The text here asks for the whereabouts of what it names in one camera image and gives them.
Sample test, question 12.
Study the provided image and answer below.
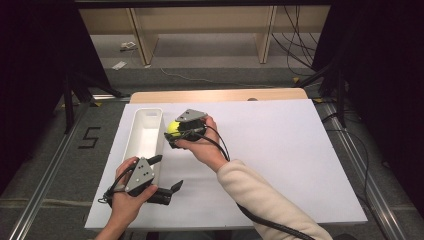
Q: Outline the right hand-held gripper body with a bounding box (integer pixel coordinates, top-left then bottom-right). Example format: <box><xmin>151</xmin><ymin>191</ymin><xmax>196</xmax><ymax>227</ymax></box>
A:
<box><xmin>168</xmin><ymin>108</ymin><xmax>209</xmax><ymax>150</ymax></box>

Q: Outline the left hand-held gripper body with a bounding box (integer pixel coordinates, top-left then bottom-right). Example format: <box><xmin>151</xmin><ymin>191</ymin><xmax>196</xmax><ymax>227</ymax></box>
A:
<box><xmin>124</xmin><ymin>156</ymin><xmax>174</xmax><ymax>206</ymax></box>

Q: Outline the yellow tennis ball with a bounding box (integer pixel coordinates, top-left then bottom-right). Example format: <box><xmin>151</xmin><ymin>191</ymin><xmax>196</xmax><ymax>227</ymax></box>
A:
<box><xmin>166</xmin><ymin>120</ymin><xmax>183</xmax><ymax>138</ymax></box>

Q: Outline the white plastic bin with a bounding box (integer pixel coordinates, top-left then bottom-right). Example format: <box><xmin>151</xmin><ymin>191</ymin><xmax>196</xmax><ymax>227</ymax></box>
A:
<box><xmin>123</xmin><ymin>107</ymin><xmax>167</xmax><ymax>188</ymax></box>

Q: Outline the person's left hand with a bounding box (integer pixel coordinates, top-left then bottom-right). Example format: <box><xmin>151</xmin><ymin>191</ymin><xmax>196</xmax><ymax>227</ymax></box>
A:
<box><xmin>111</xmin><ymin>157</ymin><xmax>160</xmax><ymax>223</ymax></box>

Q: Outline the person's right hand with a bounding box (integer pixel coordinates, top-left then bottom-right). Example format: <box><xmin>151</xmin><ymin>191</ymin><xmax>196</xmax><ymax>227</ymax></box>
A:
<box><xmin>175</xmin><ymin>115</ymin><xmax>231</xmax><ymax>174</ymax></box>

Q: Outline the small white device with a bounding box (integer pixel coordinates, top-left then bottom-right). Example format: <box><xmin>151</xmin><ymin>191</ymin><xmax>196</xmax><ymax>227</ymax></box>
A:
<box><xmin>119</xmin><ymin>41</ymin><xmax>138</xmax><ymax>52</ymax></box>

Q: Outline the light wooden desk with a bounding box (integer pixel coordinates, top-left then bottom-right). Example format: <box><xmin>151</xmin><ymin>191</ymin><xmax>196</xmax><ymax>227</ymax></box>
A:
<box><xmin>78</xmin><ymin>5</ymin><xmax>332</xmax><ymax>67</ymax></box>

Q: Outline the black metal stand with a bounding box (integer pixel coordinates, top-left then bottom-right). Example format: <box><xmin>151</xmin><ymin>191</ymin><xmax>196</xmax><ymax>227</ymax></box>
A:
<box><xmin>54</xmin><ymin>70</ymin><xmax>125</xmax><ymax>135</ymax></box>
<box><xmin>294</xmin><ymin>59</ymin><xmax>348</xmax><ymax>129</ymax></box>

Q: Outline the white foam board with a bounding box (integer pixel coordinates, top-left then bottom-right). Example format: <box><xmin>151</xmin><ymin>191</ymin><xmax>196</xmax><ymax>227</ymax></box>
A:
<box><xmin>84</xmin><ymin>98</ymin><xmax>368</xmax><ymax>231</ymax></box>

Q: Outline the black curtain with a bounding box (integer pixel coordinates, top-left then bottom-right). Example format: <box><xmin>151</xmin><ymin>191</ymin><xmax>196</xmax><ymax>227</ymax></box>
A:
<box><xmin>312</xmin><ymin>0</ymin><xmax>424</xmax><ymax>209</ymax></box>
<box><xmin>0</xmin><ymin>0</ymin><xmax>112</xmax><ymax>196</ymax></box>

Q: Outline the left hand-held gripper black cable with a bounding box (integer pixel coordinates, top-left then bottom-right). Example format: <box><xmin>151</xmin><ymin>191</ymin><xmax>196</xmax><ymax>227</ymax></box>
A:
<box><xmin>97</xmin><ymin>164</ymin><xmax>137</xmax><ymax>208</ymax></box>

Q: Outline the hand-held gripper black cable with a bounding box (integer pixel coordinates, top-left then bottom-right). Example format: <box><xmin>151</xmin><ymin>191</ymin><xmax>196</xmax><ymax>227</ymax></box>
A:
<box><xmin>97</xmin><ymin>164</ymin><xmax>137</xmax><ymax>208</ymax></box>
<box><xmin>186</xmin><ymin>124</ymin><xmax>316</xmax><ymax>240</ymax></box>

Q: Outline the right hand-held gripper black cable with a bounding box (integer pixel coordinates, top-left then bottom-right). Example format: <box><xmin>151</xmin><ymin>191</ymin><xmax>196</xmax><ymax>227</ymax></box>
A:
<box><xmin>186</xmin><ymin>124</ymin><xmax>316</xmax><ymax>240</ymax></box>

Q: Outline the short aluminium rail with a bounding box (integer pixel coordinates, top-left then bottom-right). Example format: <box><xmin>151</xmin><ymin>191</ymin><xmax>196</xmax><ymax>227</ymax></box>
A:
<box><xmin>91</xmin><ymin>93</ymin><xmax>131</xmax><ymax>102</ymax></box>

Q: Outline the aluminium floor rail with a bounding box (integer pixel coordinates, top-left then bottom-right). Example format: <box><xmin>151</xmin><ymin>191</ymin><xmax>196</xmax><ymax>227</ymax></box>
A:
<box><xmin>320</xmin><ymin>102</ymin><xmax>408</xmax><ymax>240</ymax></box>
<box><xmin>7</xmin><ymin>102</ymin><xmax>92</xmax><ymax>240</ymax></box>

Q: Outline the bundle of black hanging cables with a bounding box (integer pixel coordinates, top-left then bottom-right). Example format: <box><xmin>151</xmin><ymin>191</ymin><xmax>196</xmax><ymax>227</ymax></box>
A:
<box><xmin>270</xmin><ymin>5</ymin><xmax>322</xmax><ymax>78</ymax></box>

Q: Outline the black floor cable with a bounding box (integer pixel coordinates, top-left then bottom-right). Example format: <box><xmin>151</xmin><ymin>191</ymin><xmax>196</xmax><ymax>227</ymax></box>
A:
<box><xmin>321</xmin><ymin>112</ymin><xmax>399</xmax><ymax>240</ymax></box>

